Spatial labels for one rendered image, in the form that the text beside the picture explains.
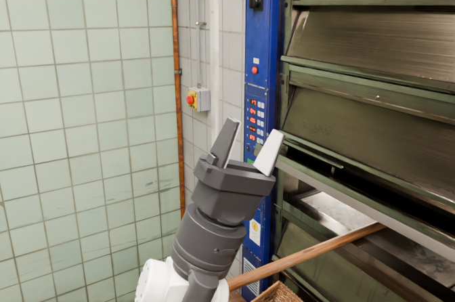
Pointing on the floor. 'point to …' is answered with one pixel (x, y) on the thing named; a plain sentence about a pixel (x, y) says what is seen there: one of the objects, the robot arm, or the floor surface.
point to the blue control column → (256, 35)
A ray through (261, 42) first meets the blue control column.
